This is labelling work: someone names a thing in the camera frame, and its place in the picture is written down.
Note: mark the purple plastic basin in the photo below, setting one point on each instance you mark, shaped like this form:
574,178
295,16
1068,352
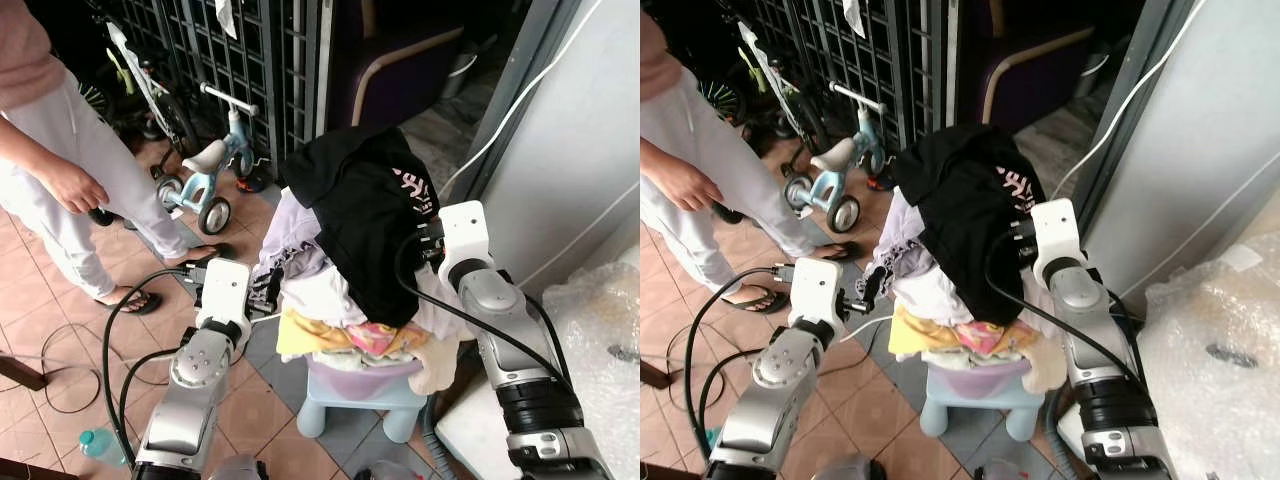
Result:
360,375
970,378

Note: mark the person's hand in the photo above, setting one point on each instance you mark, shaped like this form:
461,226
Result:
690,185
75,188

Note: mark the white lilac frilled garment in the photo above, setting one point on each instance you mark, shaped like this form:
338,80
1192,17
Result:
295,255
905,260

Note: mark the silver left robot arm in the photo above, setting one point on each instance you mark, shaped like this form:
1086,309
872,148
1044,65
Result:
195,385
785,385

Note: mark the yellow cloth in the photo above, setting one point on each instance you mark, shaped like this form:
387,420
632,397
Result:
915,335
305,335

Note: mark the dark purple armchair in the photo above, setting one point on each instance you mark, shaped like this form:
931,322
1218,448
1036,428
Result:
400,60
1030,60

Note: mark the black flip-flop sandal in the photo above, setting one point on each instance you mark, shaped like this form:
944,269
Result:
205,255
135,302
830,250
750,298

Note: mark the pink patterned cloth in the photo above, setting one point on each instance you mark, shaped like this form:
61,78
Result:
990,338
380,338

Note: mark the black metal grid gate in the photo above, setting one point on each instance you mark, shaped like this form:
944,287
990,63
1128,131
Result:
890,50
250,50

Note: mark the clear plastic bottle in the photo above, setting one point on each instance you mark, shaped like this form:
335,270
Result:
711,438
103,445

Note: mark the light blue plastic stool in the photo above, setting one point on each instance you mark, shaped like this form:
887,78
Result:
355,410
965,410

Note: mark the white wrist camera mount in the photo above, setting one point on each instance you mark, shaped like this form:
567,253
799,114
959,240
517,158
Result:
820,292
225,290
466,232
1058,235

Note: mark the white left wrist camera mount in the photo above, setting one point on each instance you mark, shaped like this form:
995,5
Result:
820,292
225,290

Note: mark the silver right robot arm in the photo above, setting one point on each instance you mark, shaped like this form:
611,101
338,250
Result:
1100,340
510,340

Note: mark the person in white trousers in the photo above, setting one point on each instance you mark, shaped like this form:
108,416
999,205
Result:
690,130
60,130

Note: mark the dark wooden furniture leg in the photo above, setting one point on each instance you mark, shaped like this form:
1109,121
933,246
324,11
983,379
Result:
20,373
652,375

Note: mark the light blue balance bike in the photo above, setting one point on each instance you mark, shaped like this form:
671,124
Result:
840,170
210,170

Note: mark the clear bubble wrap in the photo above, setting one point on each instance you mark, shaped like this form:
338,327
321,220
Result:
1215,350
595,340

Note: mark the black garment with pink print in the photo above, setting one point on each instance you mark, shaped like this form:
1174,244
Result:
965,215
365,215

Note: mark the white green child bicycle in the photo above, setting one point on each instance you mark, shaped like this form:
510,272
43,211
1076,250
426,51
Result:
775,85
150,85

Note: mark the cream cloth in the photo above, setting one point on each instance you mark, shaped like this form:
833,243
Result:
435,365
1045,365

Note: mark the white foam box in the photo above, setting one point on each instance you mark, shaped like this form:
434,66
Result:
1070,445
475,430

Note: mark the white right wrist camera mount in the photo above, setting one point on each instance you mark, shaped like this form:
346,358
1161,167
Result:
1058,235
466,232

